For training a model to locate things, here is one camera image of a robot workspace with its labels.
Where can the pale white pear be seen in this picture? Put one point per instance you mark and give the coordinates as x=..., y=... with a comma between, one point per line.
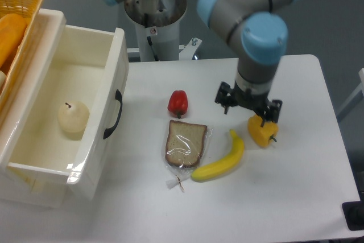
x=73, y=116

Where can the yellow wicker basket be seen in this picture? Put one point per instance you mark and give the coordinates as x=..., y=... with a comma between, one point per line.
x=29, y=10

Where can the black drawer handle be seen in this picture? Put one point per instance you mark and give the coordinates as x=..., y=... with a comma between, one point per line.
x=116, y=116

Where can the white frame at right edge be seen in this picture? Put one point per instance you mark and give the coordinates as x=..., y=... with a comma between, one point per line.
x=352, y=100

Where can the white drawer cabinet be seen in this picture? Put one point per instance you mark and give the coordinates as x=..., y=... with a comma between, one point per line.
x=20, y=183

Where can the red bell pepper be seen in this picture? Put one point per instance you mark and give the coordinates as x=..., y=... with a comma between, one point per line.
x=178, y=103

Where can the orange bread loaf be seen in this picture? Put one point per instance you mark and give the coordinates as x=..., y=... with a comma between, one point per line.
x=13, y=27

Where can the black device at table corner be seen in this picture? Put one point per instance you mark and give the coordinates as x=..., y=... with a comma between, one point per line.
x=353, y=212

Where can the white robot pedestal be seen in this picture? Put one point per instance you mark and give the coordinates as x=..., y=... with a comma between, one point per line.
x=157, y=27

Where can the open white upper drawer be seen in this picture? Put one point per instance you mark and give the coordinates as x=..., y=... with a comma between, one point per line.
x=88, y=66

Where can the yellow banana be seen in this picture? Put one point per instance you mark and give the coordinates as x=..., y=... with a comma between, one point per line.
x=222, y=166

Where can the bagged bread slice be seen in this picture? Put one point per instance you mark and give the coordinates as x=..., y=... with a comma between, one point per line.
x=186, y=144

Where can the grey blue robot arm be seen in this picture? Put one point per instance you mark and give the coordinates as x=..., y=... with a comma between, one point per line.
x=249, y=28

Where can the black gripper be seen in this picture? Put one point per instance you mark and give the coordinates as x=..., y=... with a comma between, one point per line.
x=227, y=97

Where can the yellow bell pepper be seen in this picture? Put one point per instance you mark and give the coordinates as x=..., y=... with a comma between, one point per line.
x=262, y=136

